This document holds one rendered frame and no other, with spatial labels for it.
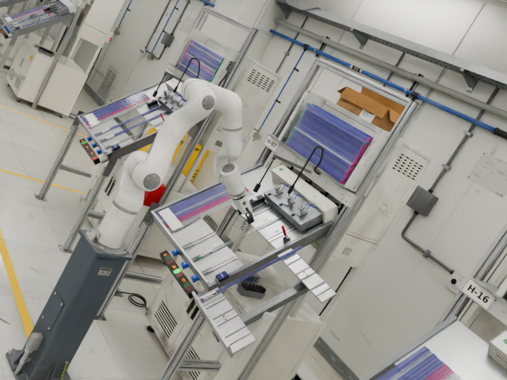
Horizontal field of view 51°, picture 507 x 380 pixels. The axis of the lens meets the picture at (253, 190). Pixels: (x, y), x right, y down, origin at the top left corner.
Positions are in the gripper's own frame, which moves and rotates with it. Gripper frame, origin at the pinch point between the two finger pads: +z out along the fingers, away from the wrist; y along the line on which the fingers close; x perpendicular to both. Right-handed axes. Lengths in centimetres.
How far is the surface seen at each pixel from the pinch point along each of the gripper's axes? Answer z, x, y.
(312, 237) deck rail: 15.9, -21.9, -20.9
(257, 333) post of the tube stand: 9, 30, -53
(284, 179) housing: 8.1, -33.1, 16.8
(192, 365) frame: 40, 59, -25
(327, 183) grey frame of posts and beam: 4.2, -44.6, -7.1
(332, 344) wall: 196, -40, 30
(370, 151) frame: -14, -62, -22
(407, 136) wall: 92, -173, 76
